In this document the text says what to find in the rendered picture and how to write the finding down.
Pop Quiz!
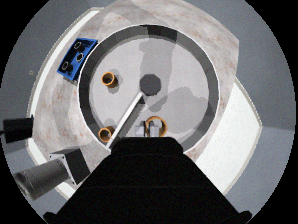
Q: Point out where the blue crate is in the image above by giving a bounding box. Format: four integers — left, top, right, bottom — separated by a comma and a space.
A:
56, 38, 98, 82

